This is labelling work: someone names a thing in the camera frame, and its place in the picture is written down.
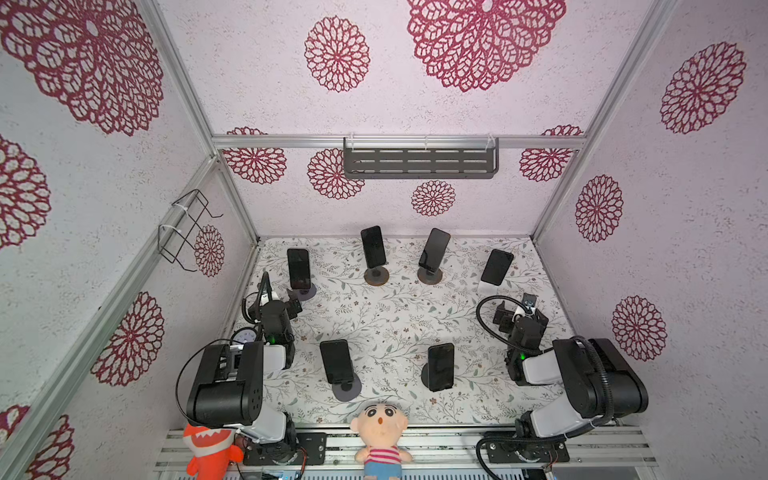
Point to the front left grey round stand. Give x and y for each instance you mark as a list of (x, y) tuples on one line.
[(347, 391)]

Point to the wooden base stand centre-left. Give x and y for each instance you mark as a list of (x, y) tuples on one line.
[(376, 276)]

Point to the red shark plush toy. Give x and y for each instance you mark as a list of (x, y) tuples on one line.
[(213, 451)]

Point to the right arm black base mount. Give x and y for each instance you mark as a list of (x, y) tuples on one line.
[(506, 447)]

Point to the round pressure gauge dial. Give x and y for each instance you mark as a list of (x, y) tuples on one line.
[(246, 335)]

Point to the back left grey stand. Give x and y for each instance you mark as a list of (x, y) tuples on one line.
[(305, 294)]

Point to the white folding phone stand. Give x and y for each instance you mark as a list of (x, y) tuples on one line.
[(486, 289)]

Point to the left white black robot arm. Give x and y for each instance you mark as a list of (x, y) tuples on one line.
[(228, 388)]

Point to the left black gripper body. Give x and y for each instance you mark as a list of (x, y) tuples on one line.
[(271, 303)]

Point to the black phone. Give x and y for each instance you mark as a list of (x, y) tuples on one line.
[(434, 250), (299, 269), (373, 246), (337, 362), (497, 267), (440, 367)]

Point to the front right black stand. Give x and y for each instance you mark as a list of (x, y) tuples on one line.
[(425, 376)]

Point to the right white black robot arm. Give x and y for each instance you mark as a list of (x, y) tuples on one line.
[(598, 383)]

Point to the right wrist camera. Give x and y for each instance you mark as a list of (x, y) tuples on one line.
[(529, 301)]

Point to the wooden base stand centre-right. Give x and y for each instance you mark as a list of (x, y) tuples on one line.
[(428, 277)]

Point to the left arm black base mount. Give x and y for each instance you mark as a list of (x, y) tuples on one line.
[(296, 449)]

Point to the grey metal wall shelf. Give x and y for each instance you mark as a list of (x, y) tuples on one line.
[(424, 163)]

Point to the black wire wall rack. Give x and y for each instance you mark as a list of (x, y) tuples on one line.
[(192, 242)]

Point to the cartoon boy plush doll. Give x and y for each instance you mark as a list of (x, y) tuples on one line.
[(380, 427)]

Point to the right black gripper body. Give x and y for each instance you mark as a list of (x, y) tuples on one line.
[(522, 315)]

